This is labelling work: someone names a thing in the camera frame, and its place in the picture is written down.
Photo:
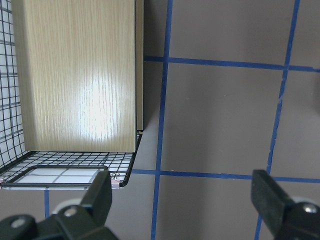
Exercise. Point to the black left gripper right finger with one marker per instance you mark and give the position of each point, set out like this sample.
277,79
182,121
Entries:
286,217

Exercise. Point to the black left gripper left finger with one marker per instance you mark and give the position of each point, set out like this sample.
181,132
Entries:
83,221

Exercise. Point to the wire basket with wooden shelf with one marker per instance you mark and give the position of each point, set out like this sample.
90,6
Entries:
71,92

